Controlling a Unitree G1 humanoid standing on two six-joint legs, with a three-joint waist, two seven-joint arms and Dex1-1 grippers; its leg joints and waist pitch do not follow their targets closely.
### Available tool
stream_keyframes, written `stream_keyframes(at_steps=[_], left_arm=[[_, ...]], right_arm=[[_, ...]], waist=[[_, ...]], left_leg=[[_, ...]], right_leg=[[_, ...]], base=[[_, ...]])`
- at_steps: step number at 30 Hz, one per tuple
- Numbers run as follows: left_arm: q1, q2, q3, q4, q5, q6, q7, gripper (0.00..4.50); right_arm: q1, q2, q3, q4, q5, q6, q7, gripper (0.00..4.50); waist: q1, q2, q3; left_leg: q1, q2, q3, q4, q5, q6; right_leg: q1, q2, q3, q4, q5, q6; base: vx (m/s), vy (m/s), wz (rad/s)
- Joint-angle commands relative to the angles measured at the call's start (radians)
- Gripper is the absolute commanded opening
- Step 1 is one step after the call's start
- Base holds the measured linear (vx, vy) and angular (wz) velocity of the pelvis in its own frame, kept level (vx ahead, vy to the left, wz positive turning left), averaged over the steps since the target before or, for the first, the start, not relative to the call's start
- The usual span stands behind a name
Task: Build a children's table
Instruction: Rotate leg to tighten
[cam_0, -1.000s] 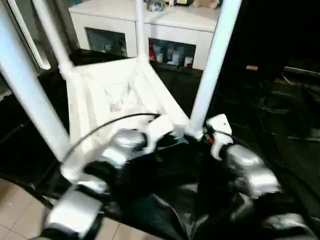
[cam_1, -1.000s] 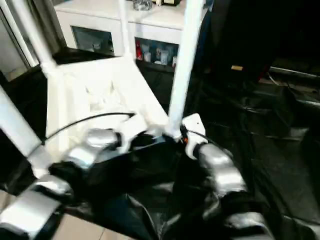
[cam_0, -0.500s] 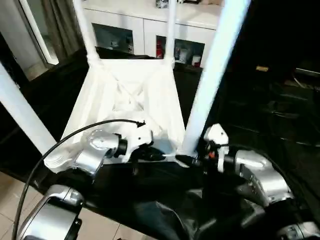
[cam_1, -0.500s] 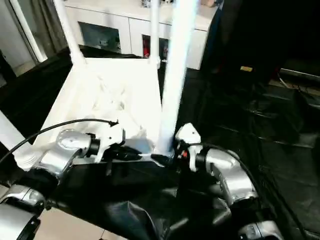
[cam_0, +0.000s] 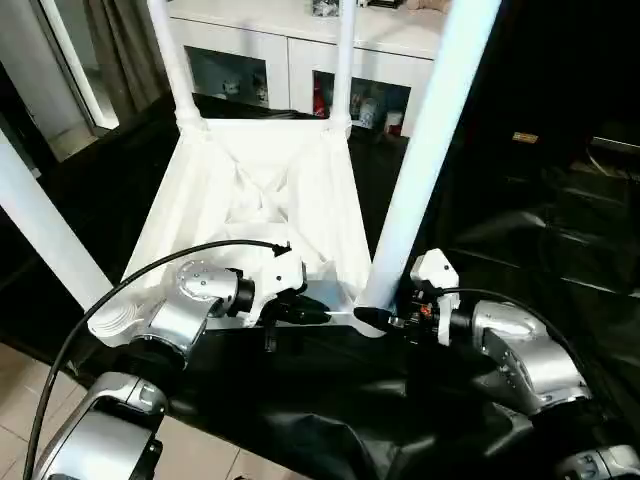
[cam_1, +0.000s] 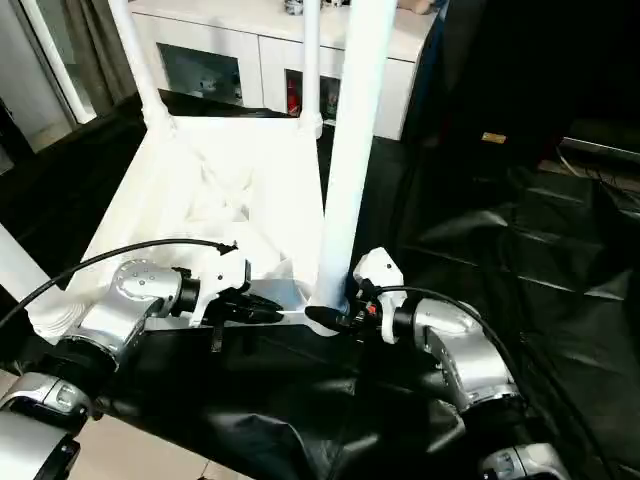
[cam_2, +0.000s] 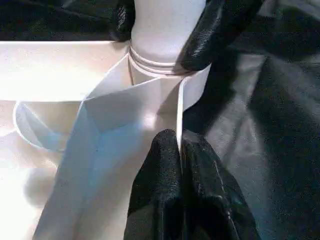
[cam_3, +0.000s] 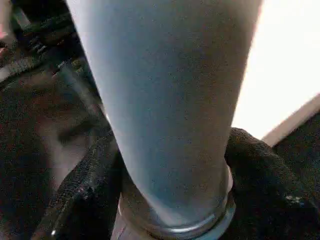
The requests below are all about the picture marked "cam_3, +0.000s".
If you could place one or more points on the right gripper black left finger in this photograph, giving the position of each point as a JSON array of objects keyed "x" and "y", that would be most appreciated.
[{"x": 87, "y": 200}]

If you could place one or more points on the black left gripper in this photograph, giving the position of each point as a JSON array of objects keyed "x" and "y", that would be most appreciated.
[{"x": 50, "y": 32}]

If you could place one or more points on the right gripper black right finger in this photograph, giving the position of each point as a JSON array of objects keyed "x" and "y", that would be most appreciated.
[{"x": 265, "y": 195}]

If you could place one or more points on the black plastic mat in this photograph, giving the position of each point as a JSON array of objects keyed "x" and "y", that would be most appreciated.
[{"x": 30, "y": 125}]

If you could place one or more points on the white plastic table leg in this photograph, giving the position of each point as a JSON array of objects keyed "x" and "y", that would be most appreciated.
[{"x": 162, "y": 100}]

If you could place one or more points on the white plastic table top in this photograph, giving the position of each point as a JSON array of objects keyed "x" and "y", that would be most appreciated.
[{"x": 287, "y": 62}]

